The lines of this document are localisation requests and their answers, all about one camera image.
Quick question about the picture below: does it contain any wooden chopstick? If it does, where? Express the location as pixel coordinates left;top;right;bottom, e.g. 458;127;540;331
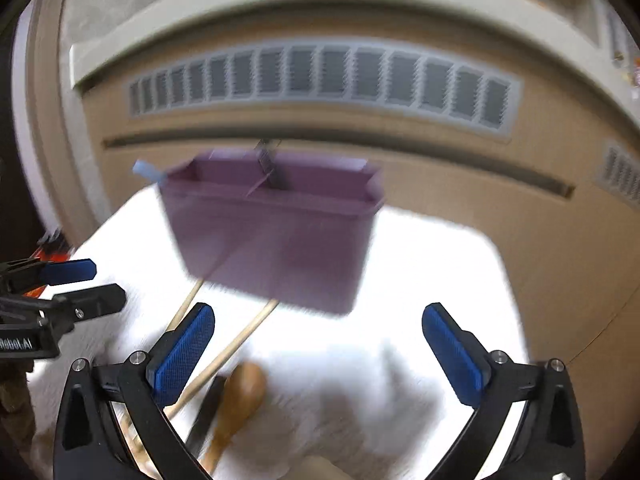
165;300;279;418
167;279;206;333

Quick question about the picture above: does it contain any purple plastic utensil holder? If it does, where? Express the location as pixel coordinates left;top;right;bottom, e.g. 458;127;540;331
159;152;386;317

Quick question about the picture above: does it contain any white lace tablecloth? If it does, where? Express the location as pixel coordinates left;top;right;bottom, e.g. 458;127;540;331
30;180;531;480

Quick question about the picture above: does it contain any long grey vent grille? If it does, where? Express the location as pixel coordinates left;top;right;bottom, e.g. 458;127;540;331
127;42;523;136

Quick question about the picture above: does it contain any black handled spoon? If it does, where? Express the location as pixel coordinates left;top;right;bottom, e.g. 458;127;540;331
185;375;228;456

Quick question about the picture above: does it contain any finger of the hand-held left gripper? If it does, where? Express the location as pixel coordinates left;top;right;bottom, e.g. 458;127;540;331
0;283;127;332
0;258;98;295

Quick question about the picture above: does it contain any small grey vent grille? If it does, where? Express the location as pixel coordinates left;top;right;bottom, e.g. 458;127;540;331
595;142;640;208

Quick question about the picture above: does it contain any thin metal utensil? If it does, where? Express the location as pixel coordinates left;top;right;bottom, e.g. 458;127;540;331
252;139;281;188

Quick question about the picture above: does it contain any orange black object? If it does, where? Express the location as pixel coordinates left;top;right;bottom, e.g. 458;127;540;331
35;230;68;263

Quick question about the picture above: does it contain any blue utensil handle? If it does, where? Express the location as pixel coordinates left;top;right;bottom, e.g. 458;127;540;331
132;159;168;183

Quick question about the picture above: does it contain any wooden spoon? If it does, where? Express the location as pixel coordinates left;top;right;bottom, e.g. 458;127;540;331
200;361;268;476

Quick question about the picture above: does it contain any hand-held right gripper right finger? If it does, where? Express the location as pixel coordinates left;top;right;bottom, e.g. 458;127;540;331
421;302;586;480

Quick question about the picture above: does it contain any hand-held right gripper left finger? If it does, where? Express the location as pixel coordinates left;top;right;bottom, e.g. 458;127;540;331
52;302;216;480

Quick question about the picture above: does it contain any beige radiator cabinet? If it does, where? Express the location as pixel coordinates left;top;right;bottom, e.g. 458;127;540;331
15;0;640;361

